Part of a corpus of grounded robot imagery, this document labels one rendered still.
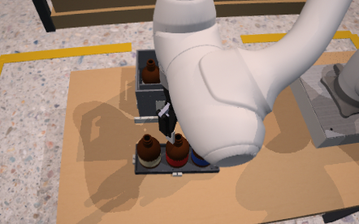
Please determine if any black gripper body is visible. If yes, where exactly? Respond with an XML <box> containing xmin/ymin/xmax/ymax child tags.
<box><xmin>163</xmin><ymin>87</ymin><xmax>174</xmax><ymax>110</ymax></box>

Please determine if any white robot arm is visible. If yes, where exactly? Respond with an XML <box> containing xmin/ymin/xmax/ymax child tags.
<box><xmin>153</xmin><ymin>0</ymin><xmax>359</xmax><ymax>167</ymax></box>

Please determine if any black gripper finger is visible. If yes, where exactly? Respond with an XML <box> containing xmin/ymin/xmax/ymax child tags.
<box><xmin>156</xmin><ymin>102</ymin><xmax>177</xmax><ymax>144</ymax></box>

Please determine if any grey divided crate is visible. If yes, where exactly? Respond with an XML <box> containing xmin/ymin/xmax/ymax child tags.
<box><xmin>135</xmin><ymin>49</ymin><xmax>166</xmax><ymax>117</ymax></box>

